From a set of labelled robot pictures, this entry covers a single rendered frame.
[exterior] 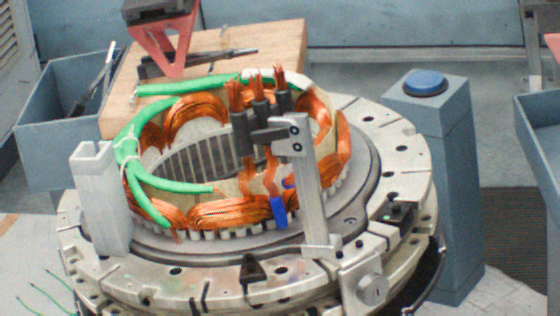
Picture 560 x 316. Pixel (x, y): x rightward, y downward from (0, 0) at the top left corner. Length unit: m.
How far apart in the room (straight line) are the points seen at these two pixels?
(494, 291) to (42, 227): 0.65
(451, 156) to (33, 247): 0.63
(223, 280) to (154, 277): 0.06
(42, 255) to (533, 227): 1.51
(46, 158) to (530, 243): 1.68
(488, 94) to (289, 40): 2.17
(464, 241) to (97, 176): 0.52
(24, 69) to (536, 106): 2.64
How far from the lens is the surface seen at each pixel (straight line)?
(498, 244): 2.81
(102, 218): 0.96
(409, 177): 1.00
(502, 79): 3.55
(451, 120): 1.25
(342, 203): 0.96
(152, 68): 1.26
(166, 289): 0.92
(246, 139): 0.86
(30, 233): 1.67
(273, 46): 1.33
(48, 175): 1.32
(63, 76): 1.45
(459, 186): 1.30
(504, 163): 3.14
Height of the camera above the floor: 1.61
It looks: 29 degrees down
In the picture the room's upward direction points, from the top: 11 degrees counter-clockwise
